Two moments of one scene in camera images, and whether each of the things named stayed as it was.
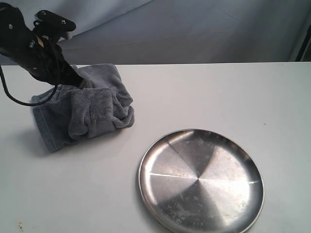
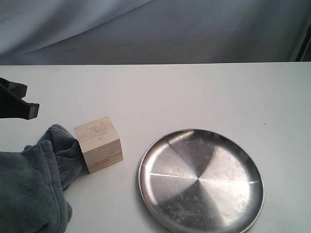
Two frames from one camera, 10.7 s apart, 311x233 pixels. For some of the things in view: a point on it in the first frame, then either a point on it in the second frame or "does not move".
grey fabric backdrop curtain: (132, 32) does not move
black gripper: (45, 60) to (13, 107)
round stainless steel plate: (200, 181) does not move
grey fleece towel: (100, 103) to (33, 181)
